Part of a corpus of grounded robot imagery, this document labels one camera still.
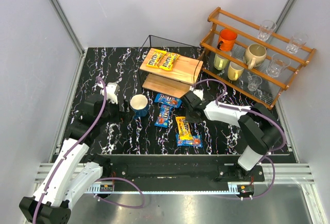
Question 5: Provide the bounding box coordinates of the blue m&m bag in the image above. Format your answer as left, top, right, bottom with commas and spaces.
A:
155, 104, 173, 128
154, 93, 182, 108
176, 134, 203, 148

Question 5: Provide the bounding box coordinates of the green mug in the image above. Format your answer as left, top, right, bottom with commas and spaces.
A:
213, 54, 229, 71

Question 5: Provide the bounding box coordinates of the clear glass top right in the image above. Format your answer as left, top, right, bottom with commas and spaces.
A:
286, 32, 309, 54

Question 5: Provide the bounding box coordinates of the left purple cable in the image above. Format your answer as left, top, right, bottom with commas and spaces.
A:
32, 76, 145, 224

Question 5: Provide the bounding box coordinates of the clear glass top left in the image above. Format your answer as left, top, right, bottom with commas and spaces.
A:
257, 20, 276, 42

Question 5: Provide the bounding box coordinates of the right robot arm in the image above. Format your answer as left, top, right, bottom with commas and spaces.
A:
180, 91, 287, 171

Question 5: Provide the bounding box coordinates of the clear glass lower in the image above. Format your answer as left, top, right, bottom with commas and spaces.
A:
247, 75, 262, 92

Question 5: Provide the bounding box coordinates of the clear glass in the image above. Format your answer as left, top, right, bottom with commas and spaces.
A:
247, 75, 262, 92
286, 32, 309, 54
266, 54, 291, 78
257, 20, 276, 42

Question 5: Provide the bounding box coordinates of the blue M&M bag front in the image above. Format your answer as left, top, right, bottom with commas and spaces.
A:
176, 134, 203, 148

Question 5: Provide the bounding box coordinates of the clear glass middle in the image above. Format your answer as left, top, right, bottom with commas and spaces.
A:
266, 54, 291, 78

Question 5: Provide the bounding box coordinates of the beige mug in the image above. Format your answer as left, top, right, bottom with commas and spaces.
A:
243, 44, 267, 70

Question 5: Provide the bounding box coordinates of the two-tier wood wire shelf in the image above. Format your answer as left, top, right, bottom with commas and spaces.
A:
138, 35, 205, 98

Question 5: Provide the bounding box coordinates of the orange mug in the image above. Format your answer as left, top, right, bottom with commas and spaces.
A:
217, 28, 237, 51

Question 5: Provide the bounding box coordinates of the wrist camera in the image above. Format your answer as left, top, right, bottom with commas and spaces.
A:
189, 86, 204, 100
102, 82, 120, 104

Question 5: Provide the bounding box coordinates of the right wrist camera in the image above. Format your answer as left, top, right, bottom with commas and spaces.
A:
189, 86, 204, 100

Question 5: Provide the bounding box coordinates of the blue M&M bag centre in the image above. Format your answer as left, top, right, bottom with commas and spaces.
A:
155, 104, 173, 128

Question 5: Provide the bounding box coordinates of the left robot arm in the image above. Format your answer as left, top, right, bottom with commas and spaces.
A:
19, 92, 121, 223

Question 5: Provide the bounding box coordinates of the blue M&M bag upper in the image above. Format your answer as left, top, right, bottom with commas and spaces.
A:
154, 93, 182, 108

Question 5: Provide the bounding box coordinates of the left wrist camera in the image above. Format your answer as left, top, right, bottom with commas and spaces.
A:
102, 82, 120, 104

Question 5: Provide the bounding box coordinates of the wooden cup rack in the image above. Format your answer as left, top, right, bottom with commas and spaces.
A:
200, 7, 316, 109

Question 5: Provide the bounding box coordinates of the blue ceramic mug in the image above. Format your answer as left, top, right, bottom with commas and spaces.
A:
129, 94, 149, 119

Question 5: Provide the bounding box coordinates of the yellow mug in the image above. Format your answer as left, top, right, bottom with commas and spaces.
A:
227, 62, 244, 81

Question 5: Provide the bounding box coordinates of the yellow M&M bag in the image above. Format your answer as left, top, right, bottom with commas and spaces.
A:
159, 53, 180, 71
146, 49, 167, 68
176, 116, 193, 141

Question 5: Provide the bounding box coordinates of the aluminium rail frame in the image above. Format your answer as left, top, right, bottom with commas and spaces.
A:
25, 0, 328, 224

